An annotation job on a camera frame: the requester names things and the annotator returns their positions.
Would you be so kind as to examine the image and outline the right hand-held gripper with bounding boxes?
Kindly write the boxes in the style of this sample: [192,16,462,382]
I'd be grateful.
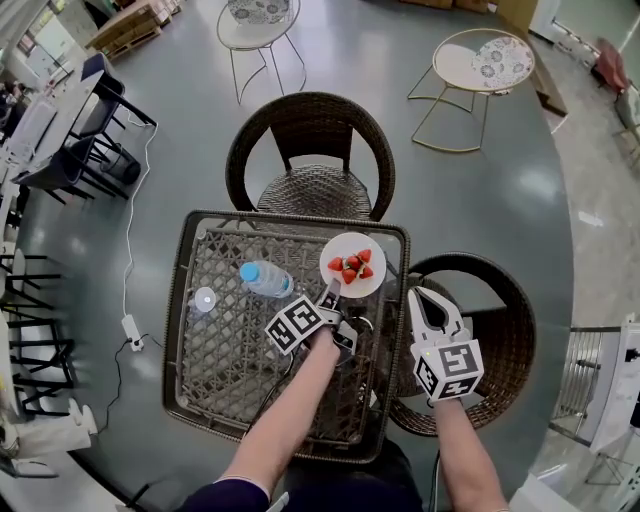
[406,287,484,404]

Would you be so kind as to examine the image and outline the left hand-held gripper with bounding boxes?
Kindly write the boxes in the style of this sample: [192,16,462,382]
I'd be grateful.
[263,278,359,357]

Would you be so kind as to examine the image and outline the white plate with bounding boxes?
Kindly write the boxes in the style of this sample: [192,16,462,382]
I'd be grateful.
[319,232,388,299]

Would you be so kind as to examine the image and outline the person's left forearm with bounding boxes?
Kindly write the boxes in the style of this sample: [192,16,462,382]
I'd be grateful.
[219,327,343,501]

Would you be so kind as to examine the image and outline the person's right forearm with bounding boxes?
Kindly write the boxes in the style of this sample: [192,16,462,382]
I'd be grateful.
[431,393,510,512]

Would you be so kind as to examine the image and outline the clear blue-capped water bottle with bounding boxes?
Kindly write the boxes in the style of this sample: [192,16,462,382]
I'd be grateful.
[238,259,295,300]

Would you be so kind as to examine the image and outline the dark wicker armchair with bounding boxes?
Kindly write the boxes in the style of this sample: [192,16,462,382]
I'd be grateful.
[225,91,397,224]
[387,252,538,438]

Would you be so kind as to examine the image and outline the wicker glass-top table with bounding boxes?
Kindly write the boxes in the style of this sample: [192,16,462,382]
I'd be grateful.
[162,209,412,464]

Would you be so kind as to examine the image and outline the small clear white-capped bottle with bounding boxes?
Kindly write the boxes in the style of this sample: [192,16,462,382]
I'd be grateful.
[191,286,218,317]

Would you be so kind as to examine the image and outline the person's dark trousers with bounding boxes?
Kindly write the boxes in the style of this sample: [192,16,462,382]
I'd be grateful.
[282,439,426,512]

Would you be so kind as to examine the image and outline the white power strip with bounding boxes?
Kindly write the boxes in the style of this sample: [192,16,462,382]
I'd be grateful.
[121,313,147,353]

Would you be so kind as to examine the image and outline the person's dark sleeve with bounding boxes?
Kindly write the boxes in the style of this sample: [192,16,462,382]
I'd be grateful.
[174,475,272,512]

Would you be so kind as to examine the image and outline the black waste bin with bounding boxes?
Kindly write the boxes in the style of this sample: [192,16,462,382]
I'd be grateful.
[101,143,143,187]

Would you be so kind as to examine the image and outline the dark blue chair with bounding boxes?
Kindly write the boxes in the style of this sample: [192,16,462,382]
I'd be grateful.
[78,51,159,132]
[11,133,132,207]

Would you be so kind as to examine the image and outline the pink chair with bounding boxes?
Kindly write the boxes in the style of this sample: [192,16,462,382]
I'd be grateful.
[591,37,630,92]

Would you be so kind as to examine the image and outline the white office desk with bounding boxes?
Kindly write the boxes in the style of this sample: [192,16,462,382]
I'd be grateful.
[0,69,106,166]

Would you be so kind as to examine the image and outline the wooden pallet stack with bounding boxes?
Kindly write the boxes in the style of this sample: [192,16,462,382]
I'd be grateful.
[83,0,182,62]

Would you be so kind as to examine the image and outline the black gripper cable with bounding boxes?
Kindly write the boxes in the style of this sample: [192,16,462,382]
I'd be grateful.
[243,344,304,437]

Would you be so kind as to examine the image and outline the metal wire rack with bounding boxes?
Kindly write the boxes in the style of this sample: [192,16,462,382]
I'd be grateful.
[548,324,624,447]

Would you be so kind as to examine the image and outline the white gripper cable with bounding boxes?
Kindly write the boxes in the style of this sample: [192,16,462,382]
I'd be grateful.
[431,448,444,512]

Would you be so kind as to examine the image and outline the white power cable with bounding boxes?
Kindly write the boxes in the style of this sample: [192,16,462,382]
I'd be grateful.
[121,108,160,318]

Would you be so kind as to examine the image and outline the black floor cable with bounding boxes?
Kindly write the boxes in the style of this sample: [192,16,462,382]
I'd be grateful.
[94,333,166,436]

